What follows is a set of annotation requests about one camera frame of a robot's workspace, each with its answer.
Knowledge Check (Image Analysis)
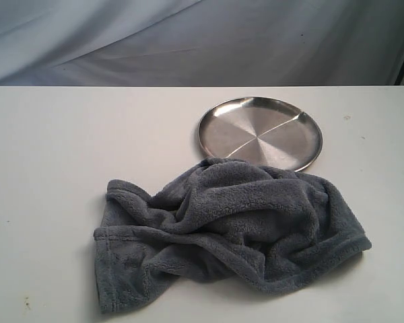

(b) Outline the grey-blue fleece towel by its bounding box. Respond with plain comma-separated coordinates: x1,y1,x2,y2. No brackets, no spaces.
94,158,372,314

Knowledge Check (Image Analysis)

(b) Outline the round stainless steel plate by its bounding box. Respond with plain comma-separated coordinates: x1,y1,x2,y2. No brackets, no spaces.
196,97,323,172

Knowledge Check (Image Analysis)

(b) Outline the white backdrop sheet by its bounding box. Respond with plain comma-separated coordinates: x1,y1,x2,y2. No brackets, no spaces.
0,1,404,87

